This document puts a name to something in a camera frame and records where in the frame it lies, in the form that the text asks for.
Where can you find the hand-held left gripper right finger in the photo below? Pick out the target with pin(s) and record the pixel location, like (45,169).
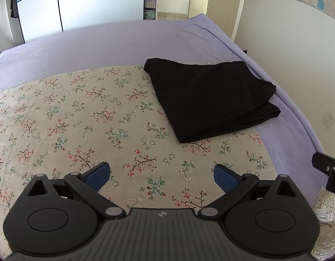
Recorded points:
(224,178)

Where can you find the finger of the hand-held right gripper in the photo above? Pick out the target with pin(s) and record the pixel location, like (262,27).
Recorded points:
(333,165)

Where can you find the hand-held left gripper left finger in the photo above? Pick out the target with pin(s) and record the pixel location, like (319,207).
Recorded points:
(98,175)

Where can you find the black pants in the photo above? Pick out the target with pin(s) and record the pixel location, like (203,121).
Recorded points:
(211,98)

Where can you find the beige fluffy plush toy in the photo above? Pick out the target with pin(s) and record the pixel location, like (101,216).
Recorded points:
(326,212)

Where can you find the floral print cloth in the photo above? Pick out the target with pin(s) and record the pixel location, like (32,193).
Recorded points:
(75,119)

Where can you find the purple blanket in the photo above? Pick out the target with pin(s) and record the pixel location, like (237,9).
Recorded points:
(102,43)

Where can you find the white and teal sliding wardrobe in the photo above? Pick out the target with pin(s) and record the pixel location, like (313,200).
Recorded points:
(83,2)

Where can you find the dark hanging garment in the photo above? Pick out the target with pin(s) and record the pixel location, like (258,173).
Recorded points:
(13,1)

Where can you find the white wall socket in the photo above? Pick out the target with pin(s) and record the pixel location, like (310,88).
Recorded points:
(329,120)

